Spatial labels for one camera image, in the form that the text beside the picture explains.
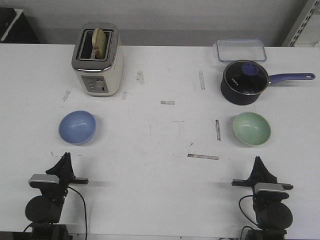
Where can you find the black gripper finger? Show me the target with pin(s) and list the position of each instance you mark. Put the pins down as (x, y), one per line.
(260, 173)
(63, 168)

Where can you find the blue bowl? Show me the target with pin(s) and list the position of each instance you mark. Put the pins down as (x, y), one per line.
(77, 127)

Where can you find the green bowl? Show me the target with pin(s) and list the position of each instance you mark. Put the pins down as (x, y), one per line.
(251, 129)

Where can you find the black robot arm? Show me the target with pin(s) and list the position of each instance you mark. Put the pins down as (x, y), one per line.
(44, 211)
(272, 216)

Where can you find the dark blue saucepan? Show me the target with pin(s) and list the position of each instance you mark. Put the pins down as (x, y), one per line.
(243, 100)

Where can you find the glass pot lid blue knob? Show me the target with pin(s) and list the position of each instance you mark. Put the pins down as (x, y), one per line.
(246, 77)

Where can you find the white and chrome toaster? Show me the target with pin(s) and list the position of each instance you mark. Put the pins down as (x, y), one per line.
(99, 77)

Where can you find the clear plastic food container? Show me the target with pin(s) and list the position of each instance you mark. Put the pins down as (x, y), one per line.
(229, 50)

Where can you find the slice of toast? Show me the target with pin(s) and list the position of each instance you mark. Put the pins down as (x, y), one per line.
(99, 43)

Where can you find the black box in corner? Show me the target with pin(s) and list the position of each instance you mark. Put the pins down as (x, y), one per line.
(15, 28)

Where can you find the white metal shelf upright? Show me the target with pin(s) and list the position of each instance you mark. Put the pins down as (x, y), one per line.
(305, 32)

